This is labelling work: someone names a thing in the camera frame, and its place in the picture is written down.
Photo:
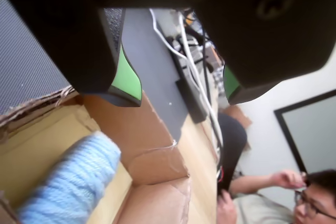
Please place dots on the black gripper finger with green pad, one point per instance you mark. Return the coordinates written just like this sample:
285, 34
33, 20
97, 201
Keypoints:
60, 32
267, 37

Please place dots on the light blue yarn-wrapped block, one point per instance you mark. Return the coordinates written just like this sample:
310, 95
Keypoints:
73, 176

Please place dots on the person's right forearm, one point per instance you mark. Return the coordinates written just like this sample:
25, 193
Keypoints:
252, 183

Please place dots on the open cardboard box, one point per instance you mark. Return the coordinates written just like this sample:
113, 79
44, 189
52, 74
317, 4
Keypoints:
152, 134

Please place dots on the person's right hand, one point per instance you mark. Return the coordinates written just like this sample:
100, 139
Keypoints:
287, 178

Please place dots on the person's left hand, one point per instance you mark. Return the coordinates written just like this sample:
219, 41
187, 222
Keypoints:
225, 208

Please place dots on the black power strip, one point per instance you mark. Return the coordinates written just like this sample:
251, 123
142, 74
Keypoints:
190, 98

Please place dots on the black padded chair back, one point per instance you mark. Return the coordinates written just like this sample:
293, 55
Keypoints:
232, 140

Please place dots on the person's head black hair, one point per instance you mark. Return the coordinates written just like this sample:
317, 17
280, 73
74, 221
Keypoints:
323, 182

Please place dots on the black rimmed eyeglasses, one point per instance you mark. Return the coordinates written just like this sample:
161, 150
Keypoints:
311, 204

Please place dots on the person's beige shirt torso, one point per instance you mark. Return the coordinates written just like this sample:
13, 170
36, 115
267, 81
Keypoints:
262, 211

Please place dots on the black framed wall board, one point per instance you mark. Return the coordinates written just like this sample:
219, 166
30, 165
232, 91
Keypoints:
315, 124

